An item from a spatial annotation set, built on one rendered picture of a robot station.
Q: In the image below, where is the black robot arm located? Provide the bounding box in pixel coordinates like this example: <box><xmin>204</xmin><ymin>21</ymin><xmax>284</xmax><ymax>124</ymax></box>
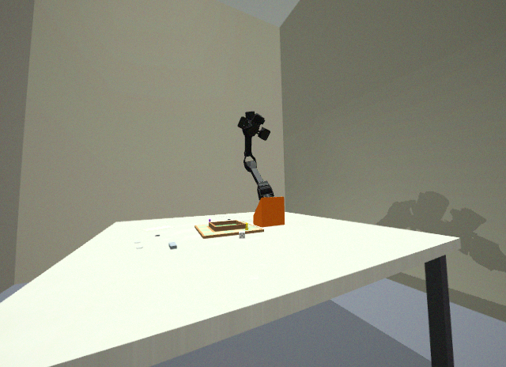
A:
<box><xmin>242</xmin><ymin>112</ymin><xmax>274</xmax><ymax>201</ymax></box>

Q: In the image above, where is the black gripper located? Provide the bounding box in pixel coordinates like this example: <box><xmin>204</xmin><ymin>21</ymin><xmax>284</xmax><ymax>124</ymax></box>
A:
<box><xmin>237</xmin><ymin>116</ymin><xmax>270</xmax><ymax>141</ymax></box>

